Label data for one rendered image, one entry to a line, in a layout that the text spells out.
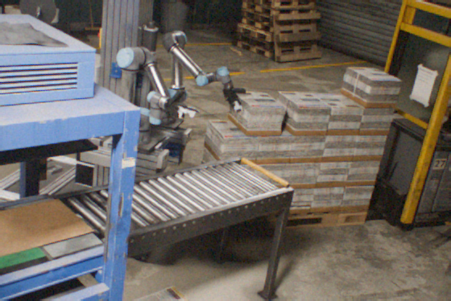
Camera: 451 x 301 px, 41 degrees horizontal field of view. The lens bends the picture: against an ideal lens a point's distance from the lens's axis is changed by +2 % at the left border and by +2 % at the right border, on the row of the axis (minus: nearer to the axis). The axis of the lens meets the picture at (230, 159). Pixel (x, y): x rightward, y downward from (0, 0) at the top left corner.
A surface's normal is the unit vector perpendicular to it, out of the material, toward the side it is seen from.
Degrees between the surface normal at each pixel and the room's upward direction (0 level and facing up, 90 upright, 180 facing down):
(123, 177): 90
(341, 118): 90
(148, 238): 90
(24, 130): 90
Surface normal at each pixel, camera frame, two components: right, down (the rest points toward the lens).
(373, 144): 0.39, 0.40
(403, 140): -0.91, 0.03
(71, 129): 0.65, 0.38
